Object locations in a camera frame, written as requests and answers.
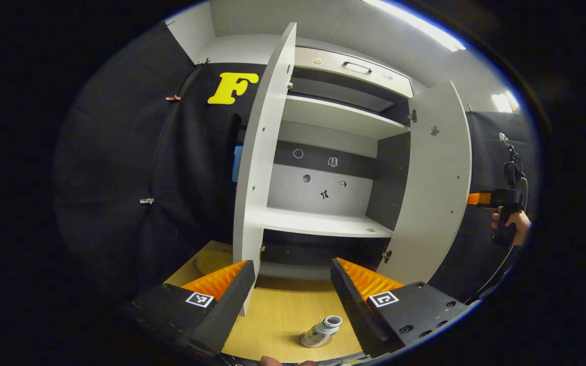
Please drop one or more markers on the white cabinet door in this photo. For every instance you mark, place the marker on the white cabinet door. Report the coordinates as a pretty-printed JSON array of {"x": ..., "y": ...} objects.
[
  {"x": 262, "y": 178},
  {"x": 435, "y": 203}
]

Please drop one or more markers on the round wooden coaster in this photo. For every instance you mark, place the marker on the round wooden coaster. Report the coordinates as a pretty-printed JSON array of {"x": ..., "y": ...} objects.
[{"x": 329, "y": 341}]

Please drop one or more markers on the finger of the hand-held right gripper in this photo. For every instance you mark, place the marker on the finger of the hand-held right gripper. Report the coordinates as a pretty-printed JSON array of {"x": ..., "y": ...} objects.
[{"x": 477, "y": 199}]

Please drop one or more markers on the small ceiling light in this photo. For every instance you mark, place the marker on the small ceiling light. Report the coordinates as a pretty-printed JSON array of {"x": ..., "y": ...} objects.
[{"x": 501, "y": 101}]

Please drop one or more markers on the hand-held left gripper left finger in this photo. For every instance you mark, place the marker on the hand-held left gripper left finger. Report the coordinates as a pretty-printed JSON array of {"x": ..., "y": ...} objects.
[{"x": 232, "y": 305}]

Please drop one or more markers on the white bottle green label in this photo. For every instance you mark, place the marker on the white bottle green label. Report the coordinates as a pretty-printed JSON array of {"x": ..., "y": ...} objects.
[{"x": 318, "y": 333}]

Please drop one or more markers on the white clip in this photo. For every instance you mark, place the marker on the white clip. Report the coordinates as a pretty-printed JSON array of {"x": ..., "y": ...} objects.
[{"x": 146, "y": 201}]

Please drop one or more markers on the pink clip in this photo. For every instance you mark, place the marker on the pink clip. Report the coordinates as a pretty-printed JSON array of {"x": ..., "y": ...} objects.
[{"x": 173, "y": 97}]

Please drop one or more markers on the black backdrop cloth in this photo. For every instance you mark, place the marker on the black backdrop cloth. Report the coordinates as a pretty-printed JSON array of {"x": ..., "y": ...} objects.
[{"x": 115, "y": 152}]

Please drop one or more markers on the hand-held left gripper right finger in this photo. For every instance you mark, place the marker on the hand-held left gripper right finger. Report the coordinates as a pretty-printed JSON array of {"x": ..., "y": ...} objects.
[{"x": 354, "y": 310}]

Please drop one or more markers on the white cabinet shelf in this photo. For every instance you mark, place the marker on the white cabinet shelf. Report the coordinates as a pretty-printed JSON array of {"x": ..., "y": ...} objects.
[{"x": 344, "y": 117}]

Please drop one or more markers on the white cabinet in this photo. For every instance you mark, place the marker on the white cabinet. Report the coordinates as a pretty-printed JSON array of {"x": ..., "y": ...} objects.
[{"x": 323, "y": 221}]

